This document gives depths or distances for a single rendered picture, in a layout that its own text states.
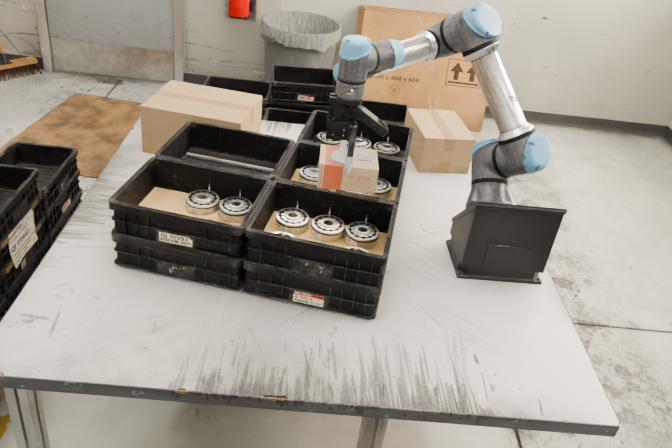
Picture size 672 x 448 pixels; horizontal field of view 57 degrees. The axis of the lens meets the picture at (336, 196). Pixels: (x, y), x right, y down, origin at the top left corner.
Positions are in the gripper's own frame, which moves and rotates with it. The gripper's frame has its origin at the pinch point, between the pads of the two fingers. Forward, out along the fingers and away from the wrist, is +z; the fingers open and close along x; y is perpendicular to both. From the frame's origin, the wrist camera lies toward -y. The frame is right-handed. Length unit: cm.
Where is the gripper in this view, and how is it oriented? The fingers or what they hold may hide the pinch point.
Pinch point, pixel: (348, 163)
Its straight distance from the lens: 173.8
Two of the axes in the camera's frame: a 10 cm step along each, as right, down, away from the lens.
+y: -9.9, -1.0, -0.5
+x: 0.0, 5.1, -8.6
